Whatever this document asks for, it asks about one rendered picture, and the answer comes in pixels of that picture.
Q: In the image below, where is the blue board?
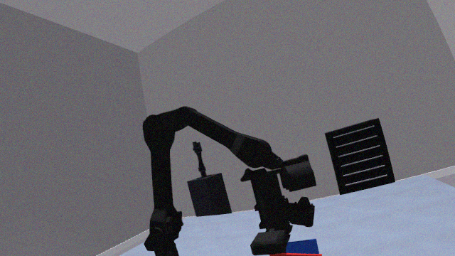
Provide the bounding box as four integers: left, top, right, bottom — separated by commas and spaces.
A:
286, 238, 319, 254

